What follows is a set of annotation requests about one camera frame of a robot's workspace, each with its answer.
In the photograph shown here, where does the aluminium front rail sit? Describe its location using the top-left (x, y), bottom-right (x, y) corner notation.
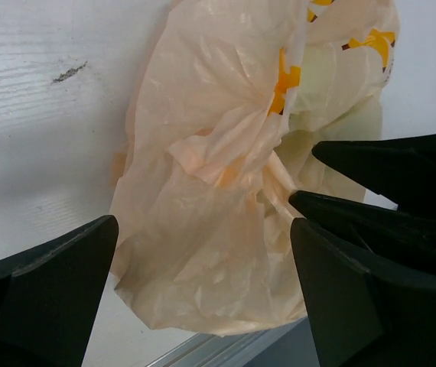
top-left (149, 317), bottom-right (320, 367)

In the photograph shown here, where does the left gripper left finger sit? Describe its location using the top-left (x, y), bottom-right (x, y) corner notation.
top-left (0, 215), bottom-right (119, 366)

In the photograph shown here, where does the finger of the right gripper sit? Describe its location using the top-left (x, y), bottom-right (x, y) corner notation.
top-left (289, 190), bottom-right (436, 275)
top-left (312, 134), bottom-right (436, 219)

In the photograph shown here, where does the translucent orange plastic bag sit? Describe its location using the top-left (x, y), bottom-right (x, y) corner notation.
top-left (111, 1), bottom-right (399, 336)

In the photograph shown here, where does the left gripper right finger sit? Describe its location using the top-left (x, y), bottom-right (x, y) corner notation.
top-left (291, 219), bottom-right (436, 366)

